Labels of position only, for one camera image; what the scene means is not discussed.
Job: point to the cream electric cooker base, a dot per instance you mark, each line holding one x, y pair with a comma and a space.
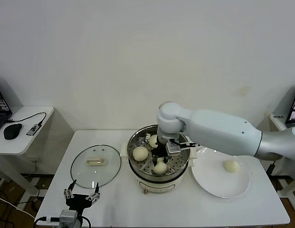
159, 185

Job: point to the black computer mouse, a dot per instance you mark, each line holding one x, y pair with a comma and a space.
12, 131

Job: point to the stainless steel steamer basket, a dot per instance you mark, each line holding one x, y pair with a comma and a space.
177, 164

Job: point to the round glass pot lid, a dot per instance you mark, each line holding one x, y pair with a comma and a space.
100, 173

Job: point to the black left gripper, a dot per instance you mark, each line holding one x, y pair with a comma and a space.
78, 201

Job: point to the white steamed baozi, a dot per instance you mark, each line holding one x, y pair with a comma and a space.
231, 166
140, 154
160, 168
152, 141

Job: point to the white side table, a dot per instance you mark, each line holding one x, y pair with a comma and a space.
278, 122
19, 145

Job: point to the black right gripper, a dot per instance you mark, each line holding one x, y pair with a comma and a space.
160, 148

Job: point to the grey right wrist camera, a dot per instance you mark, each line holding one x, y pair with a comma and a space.
173, 148

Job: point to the grey usb hub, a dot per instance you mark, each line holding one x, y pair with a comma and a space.
33, 130

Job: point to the white label sticker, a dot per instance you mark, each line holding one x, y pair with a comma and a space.
278, 116

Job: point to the white oval plate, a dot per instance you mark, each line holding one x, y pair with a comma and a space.
209, 175

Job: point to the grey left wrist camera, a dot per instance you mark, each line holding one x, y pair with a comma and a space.
68, 216

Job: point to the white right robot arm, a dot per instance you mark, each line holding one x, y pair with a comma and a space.
221, 133

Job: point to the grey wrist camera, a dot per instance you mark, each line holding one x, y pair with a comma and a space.
68, 216
173, 148

